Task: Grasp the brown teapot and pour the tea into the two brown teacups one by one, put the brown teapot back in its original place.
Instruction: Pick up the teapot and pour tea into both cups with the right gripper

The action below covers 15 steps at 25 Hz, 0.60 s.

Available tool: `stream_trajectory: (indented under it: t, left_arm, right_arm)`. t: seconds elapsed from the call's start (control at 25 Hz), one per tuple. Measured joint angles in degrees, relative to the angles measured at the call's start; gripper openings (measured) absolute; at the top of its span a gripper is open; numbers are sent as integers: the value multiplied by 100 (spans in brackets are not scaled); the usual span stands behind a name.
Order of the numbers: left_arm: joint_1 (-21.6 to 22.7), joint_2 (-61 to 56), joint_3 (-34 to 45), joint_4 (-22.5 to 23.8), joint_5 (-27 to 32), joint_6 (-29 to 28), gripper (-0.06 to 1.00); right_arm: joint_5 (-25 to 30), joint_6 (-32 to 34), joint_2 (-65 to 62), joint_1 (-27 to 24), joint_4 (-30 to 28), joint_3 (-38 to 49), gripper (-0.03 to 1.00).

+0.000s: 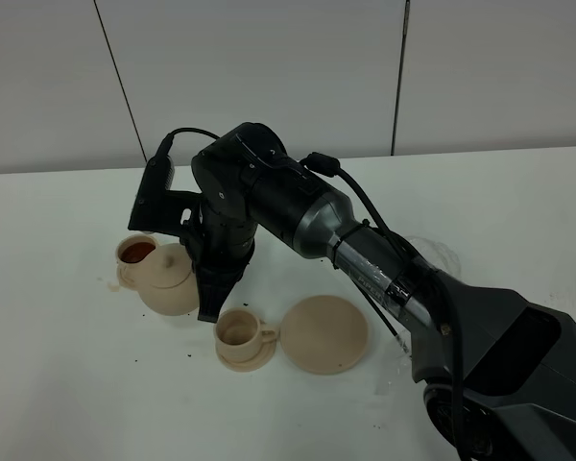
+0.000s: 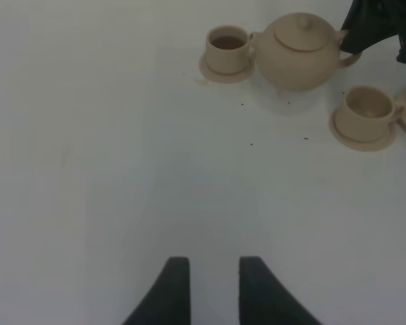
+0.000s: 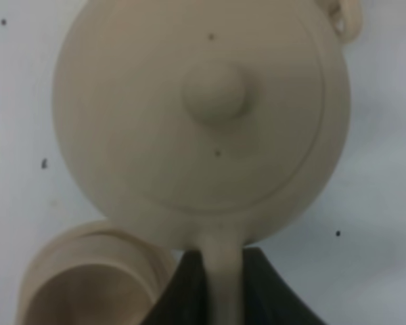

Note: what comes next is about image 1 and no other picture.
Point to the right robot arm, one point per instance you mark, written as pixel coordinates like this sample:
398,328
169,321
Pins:
499,372

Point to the near tan teacup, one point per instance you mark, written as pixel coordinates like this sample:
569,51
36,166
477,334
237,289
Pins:
239,334

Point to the near tan cup saucer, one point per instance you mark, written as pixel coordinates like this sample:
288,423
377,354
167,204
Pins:
266,353

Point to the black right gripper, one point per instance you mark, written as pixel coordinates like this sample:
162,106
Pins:
220,248

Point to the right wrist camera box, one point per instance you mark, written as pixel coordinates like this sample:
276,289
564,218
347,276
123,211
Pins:
157,208

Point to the far tan teacup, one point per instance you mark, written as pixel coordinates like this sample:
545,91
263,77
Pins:
134,249

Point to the tan teapot saucer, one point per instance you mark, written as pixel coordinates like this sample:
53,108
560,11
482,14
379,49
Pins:
324,335

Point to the tan clay teapot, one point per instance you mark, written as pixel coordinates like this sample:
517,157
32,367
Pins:
166,282

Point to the tan teacup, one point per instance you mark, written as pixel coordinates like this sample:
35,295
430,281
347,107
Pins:
134,249
239,334

